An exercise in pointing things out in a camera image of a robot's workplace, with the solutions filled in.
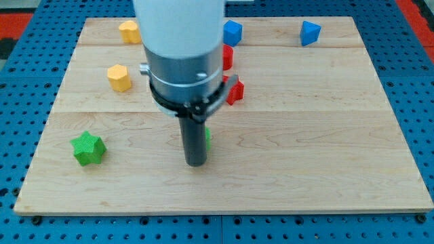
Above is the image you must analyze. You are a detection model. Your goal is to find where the wooden board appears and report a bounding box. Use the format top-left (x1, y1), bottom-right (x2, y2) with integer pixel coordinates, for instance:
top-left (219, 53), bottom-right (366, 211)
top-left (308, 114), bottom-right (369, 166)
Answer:
top-left (14, 17), bottom-right (433, 216)

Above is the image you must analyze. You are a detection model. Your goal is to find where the red round block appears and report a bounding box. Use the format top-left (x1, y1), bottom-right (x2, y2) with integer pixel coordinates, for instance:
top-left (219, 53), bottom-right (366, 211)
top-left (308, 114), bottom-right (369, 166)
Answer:
top-left (222, 44), bottom-right (234, 70)

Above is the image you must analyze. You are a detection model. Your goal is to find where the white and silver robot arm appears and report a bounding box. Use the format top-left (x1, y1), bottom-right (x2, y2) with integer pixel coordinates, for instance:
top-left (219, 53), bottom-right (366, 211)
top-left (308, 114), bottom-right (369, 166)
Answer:
top-left (133, 0), bottom-right (238, 123)

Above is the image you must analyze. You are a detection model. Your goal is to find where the red star block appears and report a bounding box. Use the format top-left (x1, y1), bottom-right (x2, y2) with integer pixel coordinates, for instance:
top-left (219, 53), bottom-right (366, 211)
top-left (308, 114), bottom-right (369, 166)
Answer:
top-left (226, 77), bottom-right (245, 106)

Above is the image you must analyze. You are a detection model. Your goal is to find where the yellow hexagon block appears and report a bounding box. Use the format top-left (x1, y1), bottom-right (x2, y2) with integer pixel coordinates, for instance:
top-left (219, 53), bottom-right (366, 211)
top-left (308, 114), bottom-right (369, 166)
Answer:
top-left (107, 64), bottom-right (132, 92)

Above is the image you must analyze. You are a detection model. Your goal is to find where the green circle block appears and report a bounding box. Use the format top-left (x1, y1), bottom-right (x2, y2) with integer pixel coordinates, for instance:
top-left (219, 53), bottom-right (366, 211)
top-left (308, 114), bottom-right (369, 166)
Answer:
top-left (205, 127), bottom-right (212, 150)

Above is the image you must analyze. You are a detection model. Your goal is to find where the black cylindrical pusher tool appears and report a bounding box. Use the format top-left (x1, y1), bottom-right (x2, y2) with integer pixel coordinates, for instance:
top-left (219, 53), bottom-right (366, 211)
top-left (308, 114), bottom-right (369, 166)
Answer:
top-left (178, 118), bottom-right (207, 167)

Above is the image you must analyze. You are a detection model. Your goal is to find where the yellow heart block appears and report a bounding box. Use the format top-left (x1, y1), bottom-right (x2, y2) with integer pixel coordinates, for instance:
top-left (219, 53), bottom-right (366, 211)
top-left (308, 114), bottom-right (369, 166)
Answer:
top-left (118, 20), bottom-right (142, 44)

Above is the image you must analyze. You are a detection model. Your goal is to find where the blue triangle block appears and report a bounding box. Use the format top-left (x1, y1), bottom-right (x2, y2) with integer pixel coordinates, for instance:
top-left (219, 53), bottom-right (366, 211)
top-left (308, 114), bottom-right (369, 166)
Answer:
top-left (300, 21), bottom-right (321, 46)

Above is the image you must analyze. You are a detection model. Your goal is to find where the blue cube block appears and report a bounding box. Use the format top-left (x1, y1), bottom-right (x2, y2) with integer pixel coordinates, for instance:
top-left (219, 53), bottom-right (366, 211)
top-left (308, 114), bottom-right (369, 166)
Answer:
top-left (223, 20), bottom-right (243, 47)

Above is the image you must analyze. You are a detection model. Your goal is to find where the green star block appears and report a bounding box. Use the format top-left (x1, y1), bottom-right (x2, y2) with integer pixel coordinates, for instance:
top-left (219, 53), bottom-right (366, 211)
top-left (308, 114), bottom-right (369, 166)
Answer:
top-left (70, 131), bottom-right (106, 167)

